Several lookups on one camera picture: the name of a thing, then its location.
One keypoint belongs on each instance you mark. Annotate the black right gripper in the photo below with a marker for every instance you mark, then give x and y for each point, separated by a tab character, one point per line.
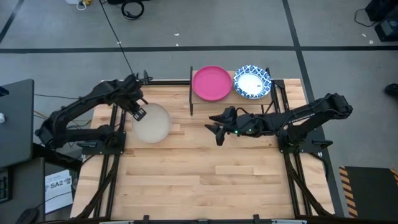
244	126

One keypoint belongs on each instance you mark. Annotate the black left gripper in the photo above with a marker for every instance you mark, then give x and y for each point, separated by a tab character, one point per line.
132	91

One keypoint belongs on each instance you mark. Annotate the beige plastic plate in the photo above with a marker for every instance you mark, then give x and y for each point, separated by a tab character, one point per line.
152	127

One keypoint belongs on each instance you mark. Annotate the magenta plastic plate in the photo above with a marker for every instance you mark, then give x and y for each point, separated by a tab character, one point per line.
212	83

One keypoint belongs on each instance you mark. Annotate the blue patterned paper plate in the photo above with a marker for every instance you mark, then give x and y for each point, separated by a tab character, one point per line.
252	82

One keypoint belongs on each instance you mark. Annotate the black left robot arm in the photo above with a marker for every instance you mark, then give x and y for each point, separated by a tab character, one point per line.
77	104

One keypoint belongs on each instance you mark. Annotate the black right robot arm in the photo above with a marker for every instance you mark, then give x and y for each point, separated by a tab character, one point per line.
311	113

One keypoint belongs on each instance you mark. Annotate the wooden shelf with black brackets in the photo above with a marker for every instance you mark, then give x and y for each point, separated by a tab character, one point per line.
233	100

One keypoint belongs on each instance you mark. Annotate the white printed paper sheet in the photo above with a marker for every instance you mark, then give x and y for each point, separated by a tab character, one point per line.
59	193

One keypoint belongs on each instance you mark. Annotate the small blue object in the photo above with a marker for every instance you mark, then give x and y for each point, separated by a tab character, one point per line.
3	91

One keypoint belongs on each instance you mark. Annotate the small white round object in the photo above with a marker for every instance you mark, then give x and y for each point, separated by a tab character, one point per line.
1	118

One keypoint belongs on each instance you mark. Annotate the black computer mouse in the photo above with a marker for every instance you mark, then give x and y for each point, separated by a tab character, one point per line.
28	216

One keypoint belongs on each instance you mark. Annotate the black mat with hazard stripes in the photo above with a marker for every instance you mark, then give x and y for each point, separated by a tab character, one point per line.
373	189

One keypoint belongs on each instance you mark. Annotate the person's shoe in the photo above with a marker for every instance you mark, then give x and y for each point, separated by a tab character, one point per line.
391	90

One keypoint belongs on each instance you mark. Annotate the black equipment box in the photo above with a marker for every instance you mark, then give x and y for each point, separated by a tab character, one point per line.
388	31

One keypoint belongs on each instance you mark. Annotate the black equipment case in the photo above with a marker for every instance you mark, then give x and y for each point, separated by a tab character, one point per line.
382	9

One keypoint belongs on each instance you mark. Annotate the black aluminium table frame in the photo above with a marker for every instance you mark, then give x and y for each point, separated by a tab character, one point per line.
168	82

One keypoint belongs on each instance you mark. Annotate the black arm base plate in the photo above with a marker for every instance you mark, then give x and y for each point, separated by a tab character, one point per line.
99	150
311	149

